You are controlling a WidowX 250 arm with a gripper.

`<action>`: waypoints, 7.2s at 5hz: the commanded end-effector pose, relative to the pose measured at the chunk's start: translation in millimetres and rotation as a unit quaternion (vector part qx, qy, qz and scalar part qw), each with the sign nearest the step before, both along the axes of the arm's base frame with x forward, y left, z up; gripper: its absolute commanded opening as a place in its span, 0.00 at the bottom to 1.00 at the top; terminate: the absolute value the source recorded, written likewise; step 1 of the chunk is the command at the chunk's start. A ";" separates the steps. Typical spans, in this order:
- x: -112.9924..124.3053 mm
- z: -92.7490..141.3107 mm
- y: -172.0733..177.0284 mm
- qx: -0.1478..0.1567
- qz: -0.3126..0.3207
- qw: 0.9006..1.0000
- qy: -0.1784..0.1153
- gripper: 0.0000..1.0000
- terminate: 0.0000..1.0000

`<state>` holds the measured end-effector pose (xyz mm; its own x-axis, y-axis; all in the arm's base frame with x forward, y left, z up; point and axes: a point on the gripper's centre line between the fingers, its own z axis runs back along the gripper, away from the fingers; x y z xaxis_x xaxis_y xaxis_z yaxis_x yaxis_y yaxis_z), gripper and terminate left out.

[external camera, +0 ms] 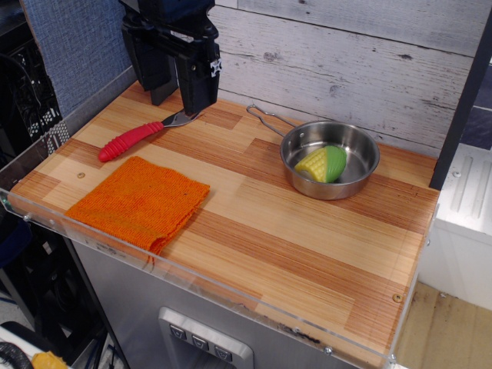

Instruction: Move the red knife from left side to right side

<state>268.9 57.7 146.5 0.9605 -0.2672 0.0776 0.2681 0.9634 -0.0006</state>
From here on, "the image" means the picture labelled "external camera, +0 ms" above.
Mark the stainless steel cabinet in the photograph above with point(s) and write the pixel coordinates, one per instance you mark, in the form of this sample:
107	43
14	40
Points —
159	324

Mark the yellow object at corner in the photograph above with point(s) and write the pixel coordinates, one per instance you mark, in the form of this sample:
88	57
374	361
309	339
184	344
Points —
47	360

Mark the small steel pan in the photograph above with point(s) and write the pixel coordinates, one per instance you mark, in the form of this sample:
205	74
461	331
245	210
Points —
363	153

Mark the white ridged appliance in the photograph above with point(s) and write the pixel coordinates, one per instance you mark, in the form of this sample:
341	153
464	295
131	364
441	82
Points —
457	257

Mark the black vertical post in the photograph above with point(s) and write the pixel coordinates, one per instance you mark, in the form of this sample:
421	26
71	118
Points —
472	86

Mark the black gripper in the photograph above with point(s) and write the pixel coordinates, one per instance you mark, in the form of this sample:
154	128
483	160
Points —
156	31

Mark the orange knitted cloth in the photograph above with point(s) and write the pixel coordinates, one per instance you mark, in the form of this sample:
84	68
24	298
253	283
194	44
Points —
141	203

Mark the toy corn cob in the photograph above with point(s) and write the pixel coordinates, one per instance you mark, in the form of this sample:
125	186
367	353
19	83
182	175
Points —
324	165

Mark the clear acrylic guard rail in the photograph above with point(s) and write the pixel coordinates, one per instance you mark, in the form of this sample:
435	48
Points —
196	244

